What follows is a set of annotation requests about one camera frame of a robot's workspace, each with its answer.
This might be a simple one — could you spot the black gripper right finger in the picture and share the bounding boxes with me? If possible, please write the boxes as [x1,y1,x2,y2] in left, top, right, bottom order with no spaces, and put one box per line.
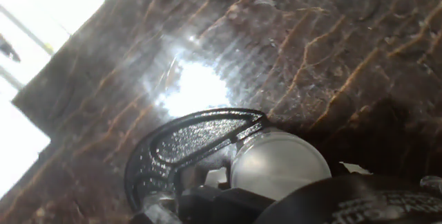
[339,160,373,176]

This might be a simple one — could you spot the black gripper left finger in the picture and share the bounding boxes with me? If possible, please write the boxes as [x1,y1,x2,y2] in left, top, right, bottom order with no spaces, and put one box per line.
[176,167,276,224]

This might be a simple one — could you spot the black C-clamp with steel screw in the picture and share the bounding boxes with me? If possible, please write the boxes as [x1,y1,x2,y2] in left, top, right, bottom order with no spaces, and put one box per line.
[123,107,273,214]

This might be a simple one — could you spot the transparent plastic wrap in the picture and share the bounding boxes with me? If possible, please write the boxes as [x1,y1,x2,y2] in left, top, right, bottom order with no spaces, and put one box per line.
[137,192,183,224]
[419,175,442,194]

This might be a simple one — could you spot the dark brown marble pattern mat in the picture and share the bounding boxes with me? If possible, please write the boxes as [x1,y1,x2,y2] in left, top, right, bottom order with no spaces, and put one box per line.
[0,0,442,224]

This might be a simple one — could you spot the large white paper sheet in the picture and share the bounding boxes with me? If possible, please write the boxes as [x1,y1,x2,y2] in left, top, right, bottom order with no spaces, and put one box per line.
[0,91,52,199]

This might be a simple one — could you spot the dark pen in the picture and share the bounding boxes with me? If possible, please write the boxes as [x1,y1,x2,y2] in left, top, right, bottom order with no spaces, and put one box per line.
[0,32,21,63]

